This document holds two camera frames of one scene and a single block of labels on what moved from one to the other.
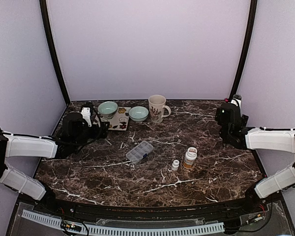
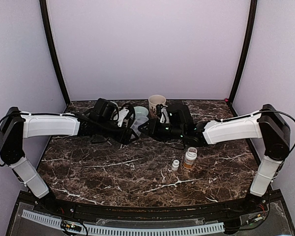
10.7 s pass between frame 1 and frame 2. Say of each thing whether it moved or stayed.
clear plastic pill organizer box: moved
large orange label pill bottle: stayed
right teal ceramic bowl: stayed
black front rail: stayed
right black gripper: moved
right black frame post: stayed
